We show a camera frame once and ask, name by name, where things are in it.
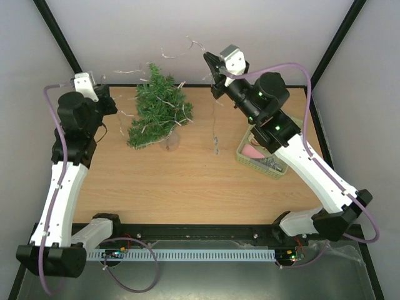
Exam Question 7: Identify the clear led string lights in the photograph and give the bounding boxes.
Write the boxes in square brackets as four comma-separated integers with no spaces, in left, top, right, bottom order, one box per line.
[111,34,224,156]

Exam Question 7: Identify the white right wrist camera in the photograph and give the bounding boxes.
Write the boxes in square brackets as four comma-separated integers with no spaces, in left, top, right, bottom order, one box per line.
[219,44,246,75]

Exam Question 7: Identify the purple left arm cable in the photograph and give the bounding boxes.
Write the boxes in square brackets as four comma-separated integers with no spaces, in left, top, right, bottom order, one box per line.
[39,81,78,296]

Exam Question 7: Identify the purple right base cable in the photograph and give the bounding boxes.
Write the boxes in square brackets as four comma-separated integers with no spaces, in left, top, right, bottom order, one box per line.
[277,240,329,271]

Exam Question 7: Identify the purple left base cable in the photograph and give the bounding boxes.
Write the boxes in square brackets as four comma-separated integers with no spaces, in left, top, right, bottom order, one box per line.
[102,237,159,293]

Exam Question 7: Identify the light blue slotted cable duct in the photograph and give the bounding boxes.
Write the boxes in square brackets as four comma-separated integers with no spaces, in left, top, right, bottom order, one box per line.
[87,249,276,262]

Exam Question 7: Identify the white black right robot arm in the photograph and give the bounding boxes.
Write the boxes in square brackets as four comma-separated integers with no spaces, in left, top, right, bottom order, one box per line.
[203,45,373,245]

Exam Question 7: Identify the green perforated plastic basket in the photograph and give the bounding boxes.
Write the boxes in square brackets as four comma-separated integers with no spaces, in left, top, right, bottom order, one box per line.
[236,125,288,179]

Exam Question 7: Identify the small green christmas tree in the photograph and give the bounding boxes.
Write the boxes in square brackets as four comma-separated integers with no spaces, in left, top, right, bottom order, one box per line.
[127,63,194,149]

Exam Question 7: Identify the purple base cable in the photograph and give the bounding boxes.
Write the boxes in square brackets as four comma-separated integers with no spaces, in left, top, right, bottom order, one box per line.
[102,237,159,293]
[277,240,329,271]

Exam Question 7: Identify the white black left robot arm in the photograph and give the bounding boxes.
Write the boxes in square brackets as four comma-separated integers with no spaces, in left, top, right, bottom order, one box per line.
[16,84,121,278]

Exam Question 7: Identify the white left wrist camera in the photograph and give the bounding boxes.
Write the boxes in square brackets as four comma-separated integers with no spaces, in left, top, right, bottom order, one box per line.
[73,71,99,103]

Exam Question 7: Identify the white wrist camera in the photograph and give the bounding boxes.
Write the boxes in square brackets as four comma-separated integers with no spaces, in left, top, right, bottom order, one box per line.
[219,44,246,75]
[73,71,99,103]

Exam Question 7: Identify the black front mounting rail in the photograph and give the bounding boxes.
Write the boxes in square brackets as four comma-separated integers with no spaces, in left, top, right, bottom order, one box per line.
[122,224,275,244]

